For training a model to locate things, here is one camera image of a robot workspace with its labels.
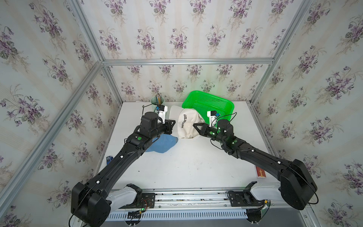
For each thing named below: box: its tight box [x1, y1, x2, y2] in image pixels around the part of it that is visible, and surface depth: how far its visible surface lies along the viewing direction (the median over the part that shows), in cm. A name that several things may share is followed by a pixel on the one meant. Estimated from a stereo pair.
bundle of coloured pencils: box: [155, 92, 162, 105], surface depth 103 cm
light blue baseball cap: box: [145, 133, 179, 154], surface depth 88 cm
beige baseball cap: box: [169, 105, 206, 140], surface depth 81 cm
